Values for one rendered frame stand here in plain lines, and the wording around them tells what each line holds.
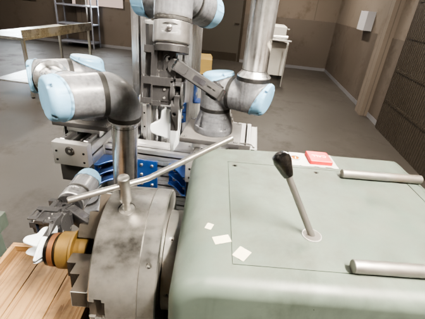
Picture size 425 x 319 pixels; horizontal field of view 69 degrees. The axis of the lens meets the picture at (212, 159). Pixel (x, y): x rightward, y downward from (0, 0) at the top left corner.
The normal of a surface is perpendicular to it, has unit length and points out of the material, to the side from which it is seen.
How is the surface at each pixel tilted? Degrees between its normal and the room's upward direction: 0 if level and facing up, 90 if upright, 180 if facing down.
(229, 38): 90
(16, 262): 0
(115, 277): 59
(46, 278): 0
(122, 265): 52
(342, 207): 0
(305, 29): 90
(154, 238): 32
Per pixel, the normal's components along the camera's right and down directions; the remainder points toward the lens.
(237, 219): 0.08, -0.88
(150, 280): 0.02, -0.05
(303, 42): -0.13, 0.45
